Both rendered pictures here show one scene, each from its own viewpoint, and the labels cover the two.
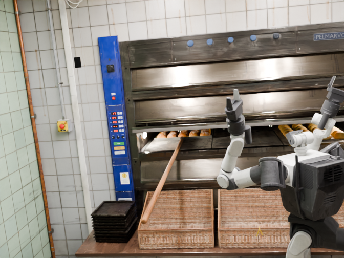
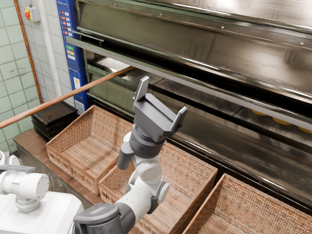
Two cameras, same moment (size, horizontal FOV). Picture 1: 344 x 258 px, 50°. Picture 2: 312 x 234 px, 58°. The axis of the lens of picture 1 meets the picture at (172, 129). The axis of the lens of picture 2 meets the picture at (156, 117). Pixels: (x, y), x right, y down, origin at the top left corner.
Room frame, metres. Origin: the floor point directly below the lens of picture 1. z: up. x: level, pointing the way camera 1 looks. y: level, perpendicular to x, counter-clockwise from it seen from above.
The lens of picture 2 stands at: (1.59, -1.22, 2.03)
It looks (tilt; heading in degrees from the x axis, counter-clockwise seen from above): 33 degrees down; 32
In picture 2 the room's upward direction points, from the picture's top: straight up
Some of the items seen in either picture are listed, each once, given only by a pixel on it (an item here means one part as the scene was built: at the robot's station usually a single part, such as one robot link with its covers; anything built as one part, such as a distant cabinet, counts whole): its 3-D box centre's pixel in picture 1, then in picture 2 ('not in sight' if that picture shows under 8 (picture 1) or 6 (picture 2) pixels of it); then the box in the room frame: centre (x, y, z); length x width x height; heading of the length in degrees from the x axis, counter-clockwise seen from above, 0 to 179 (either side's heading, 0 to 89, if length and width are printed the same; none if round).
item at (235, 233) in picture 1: (255, 215); (157, 184); (2.64, -0.57, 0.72); 0.56 x 0.49 x 0.28; 81
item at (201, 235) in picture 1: (177, 217); (95, 145); (2.73, 0.01, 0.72); 0.56 x 0.49 x 0.28; 83
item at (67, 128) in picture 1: (64, 125); (32, 14); (3.09, 0.90, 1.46); 0.10 x 0.07 x 0.10; 82
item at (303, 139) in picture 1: (301, 141); (25, 187); (1.85, -0.66, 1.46); 0.10 x 0.07 x 0.09; 113
